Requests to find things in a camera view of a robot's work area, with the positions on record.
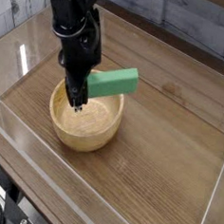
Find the green rectangular block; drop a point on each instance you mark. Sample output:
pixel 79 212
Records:
pixel 113 82

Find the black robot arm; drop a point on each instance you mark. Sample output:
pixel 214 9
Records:
pixel 77 24

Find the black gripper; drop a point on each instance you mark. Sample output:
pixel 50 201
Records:
pixel 81 53

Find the clear acrylic tray walls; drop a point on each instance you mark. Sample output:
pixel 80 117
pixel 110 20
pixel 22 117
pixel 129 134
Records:
pixel 166 163

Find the black metal table bracket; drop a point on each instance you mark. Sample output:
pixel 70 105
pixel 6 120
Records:
pixel 19 210

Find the wooden bowl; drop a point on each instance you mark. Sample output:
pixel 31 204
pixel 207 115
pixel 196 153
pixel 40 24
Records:
pixel 89 129

